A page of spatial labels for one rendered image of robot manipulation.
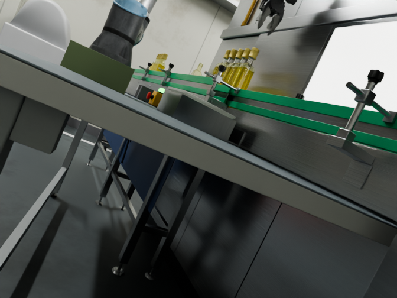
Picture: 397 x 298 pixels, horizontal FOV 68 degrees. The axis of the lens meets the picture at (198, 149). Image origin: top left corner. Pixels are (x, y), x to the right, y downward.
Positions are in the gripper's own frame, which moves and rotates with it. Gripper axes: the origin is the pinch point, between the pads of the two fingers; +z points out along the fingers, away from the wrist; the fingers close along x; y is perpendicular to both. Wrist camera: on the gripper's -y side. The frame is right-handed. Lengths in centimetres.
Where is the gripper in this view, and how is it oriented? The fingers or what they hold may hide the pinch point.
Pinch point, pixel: (265, 29)
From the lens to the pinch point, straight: 140.1
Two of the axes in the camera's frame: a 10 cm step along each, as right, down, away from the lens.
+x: -8.1, -3.4, -4.8
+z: -4.2, 9.0, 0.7
